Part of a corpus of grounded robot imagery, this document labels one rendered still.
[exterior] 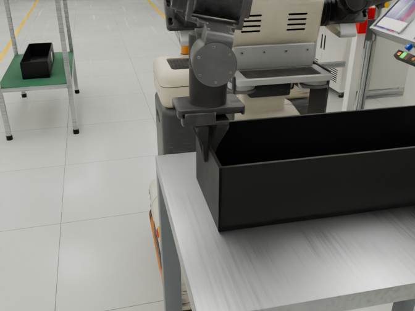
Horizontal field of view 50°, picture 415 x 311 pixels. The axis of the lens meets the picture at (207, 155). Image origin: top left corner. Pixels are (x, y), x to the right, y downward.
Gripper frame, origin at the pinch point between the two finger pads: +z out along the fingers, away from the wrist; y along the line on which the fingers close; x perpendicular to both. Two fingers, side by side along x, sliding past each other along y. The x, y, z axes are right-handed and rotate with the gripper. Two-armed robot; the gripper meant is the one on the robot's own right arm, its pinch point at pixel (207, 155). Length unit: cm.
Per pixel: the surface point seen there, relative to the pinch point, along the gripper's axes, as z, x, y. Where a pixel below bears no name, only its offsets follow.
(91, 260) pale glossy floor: 87, 92, -28
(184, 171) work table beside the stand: 8.7, 11.7, -1.9
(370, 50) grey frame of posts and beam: 25, 175, 139
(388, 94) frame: 54, 176, 157
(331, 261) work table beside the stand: 9.1, -18.7, 13.6
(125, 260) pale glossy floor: 87, 88, -14
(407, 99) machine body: 56, 170, 167
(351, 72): 48, 209, 149
